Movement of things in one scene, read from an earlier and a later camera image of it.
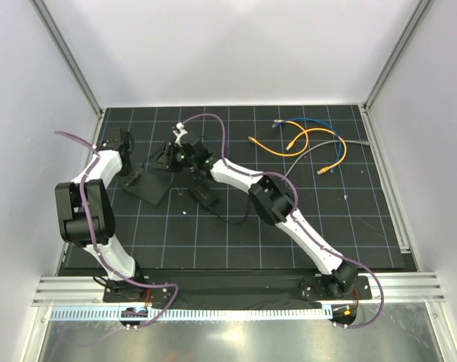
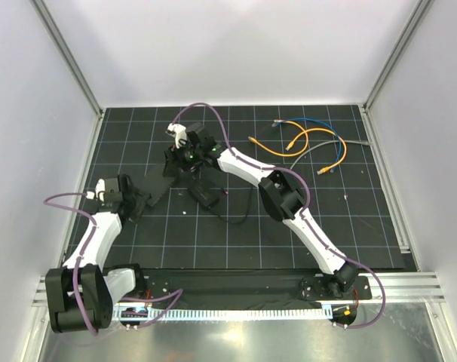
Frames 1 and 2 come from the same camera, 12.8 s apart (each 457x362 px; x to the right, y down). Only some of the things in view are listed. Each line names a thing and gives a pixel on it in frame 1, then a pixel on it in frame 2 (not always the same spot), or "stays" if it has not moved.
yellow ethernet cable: x=290 y=144 stays
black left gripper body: x=128 y=175 → x=130 y=197
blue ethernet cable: x=339 y=157 stays
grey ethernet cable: x=299 y=157 stays
